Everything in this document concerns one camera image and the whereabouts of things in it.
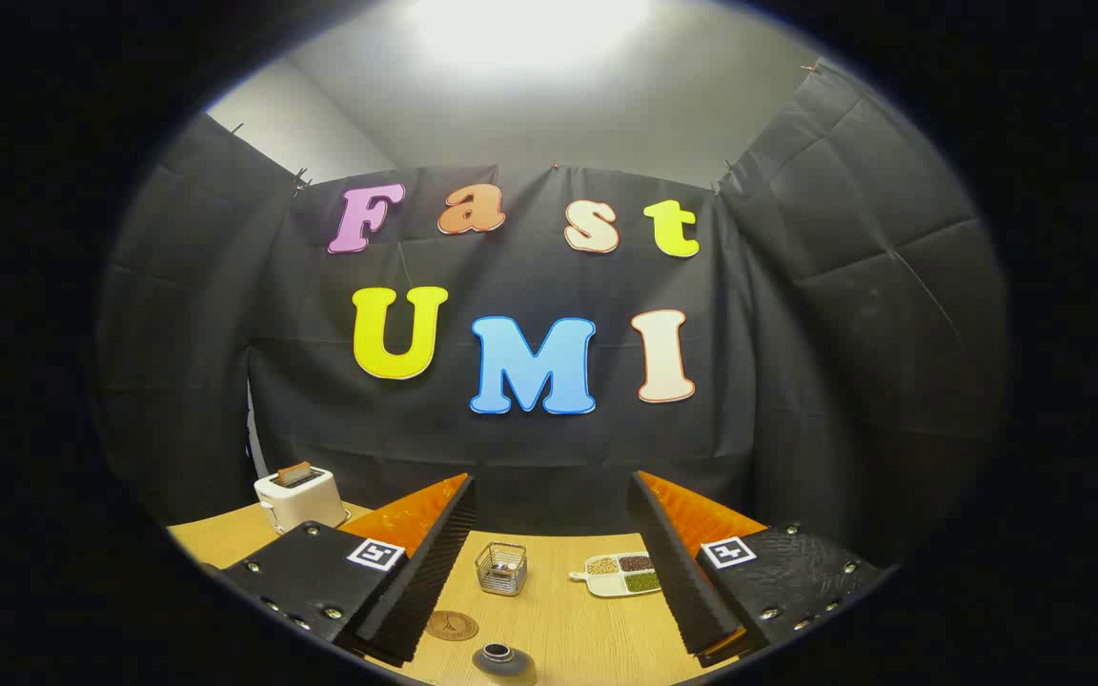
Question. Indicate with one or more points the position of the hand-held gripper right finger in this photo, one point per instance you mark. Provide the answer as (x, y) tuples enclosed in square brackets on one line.
[(678, 572)]

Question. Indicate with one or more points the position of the wooden table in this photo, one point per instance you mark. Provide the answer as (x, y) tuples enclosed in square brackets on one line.
[(559, 619)]

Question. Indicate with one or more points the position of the silver bottle with green label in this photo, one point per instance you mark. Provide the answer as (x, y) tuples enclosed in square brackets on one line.
[(503, 667)]

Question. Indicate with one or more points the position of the dark red beans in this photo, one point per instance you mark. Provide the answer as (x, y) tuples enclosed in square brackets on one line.
[(637, 563)]

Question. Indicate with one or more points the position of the green beans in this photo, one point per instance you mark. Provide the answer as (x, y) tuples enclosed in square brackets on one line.
[(642, 581)]

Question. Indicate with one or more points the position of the pale beans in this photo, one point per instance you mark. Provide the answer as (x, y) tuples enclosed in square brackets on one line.
[(601, 565)]

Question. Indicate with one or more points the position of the round wooden coaster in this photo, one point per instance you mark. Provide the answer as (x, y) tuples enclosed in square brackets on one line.
[(452, 626)]

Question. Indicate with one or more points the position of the white toaster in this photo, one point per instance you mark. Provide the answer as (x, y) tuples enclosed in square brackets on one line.
[(306, 500)]

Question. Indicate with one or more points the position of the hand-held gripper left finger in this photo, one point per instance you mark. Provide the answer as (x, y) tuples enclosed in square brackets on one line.
[(425, 581)]

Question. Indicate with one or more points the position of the white divided dish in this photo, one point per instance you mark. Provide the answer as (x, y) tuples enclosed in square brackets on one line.
[(606, 585)]

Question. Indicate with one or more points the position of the toast slice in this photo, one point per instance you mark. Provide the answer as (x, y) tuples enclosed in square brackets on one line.
[(294, 471)]

